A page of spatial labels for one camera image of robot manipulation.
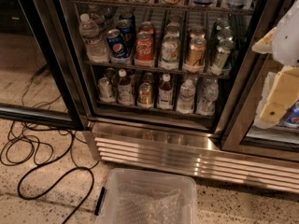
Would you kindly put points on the large water bottle middle shelf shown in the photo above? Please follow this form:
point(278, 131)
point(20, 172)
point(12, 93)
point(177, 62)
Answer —
point(93, 39)

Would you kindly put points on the brown tea bottle white cap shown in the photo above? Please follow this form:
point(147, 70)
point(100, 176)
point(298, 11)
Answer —
point(165, 93)

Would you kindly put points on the brown bottle white label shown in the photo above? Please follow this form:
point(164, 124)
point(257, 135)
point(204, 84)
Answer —
point(125, 91)

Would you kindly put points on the gold can bottom shelf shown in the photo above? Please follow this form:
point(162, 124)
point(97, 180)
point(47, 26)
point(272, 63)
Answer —
point(145, 96)

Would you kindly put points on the clear plastic storage bin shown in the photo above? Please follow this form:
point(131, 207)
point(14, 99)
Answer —
point(160, 181)

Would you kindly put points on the white green soda can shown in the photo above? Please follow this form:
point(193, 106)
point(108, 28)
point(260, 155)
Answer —
point(169, 56)

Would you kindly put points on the gold orange soda can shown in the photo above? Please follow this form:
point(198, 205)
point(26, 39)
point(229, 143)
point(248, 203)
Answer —
point(195, 60)

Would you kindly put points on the stainless steel fridge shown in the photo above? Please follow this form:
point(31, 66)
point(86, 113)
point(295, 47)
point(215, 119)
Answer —
point(213, 147)

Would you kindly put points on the blue pepsi can behind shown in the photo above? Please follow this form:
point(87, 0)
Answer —
point(127, 31)

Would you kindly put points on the open glass fridge door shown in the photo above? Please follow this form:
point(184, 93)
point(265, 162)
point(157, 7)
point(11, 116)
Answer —
point(37, 82)

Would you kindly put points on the bubble wrap sheet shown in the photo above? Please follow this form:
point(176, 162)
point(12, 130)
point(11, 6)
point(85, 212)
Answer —
point(141, 205)

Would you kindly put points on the blue pepsi can front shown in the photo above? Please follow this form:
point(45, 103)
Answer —
point(117, 44)

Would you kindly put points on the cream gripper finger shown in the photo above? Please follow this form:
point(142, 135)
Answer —
point(264, 45)
point(280, 92)

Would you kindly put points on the green silver soda can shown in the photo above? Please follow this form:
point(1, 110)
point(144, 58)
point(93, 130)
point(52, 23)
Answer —
point(221, 55)

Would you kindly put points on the red coca cola can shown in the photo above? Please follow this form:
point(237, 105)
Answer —
point(144, 54)

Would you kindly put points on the silver can bottom shelf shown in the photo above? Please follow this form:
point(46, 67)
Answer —
point(106, 90)

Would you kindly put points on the blue can right compartment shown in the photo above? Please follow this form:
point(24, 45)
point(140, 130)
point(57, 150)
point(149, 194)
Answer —
point(291, 118)

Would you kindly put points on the blue pepsi can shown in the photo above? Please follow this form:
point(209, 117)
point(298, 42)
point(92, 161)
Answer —
point(127, 31)
point(117, 44)

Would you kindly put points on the clear water bottle bottom shelf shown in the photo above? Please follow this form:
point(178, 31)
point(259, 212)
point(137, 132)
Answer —
point(186, 96)

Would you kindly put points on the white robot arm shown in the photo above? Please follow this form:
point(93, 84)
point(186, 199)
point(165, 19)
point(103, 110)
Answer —
point(285, 45)

